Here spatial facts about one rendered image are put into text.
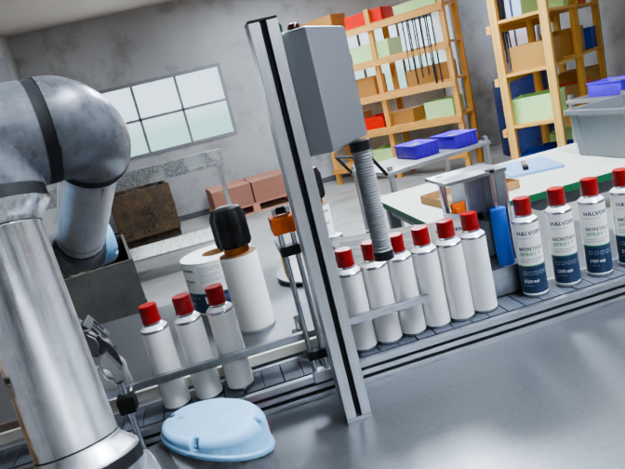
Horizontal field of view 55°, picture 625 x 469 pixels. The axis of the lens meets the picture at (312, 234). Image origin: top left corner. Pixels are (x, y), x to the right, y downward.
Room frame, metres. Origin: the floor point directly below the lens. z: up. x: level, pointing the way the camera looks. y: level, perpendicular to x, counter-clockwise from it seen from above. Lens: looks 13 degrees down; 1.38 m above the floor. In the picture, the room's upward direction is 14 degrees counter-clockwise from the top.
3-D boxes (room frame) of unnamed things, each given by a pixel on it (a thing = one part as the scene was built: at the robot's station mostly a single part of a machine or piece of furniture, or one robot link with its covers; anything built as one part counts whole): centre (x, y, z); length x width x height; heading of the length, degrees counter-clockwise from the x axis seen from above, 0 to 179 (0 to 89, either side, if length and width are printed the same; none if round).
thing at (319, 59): (1.01, -0.06, 1.38); 0.17 x 0.10 x 0.19; 153
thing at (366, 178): (1.00, -0.11, 1.18); 0.04 x 0.04 x 0.21
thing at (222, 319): (1.06, 0.20, 0.98); 0.05 x 0.05 x 0.20
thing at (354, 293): (1.09, -0.05, 0.98); 0.05 x 0.05 x 0.20
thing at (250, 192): (8.24, 0.72, 0.21); 1.19 x 0.86 x 0.42; 97
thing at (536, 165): (2.75, -1.06, 0.81); 0.32 x 0.24 x 0.01; 173
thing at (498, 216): (1.19, -0.38, 0.98); 0.03 x 0.03 x 0.17
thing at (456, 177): (1.23, -0.34, 1.14); 0.14 x 0.11 x 0.01; 98
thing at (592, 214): (1.17, -0.57, 0.98); 0.05 x 0.05 x 0.20
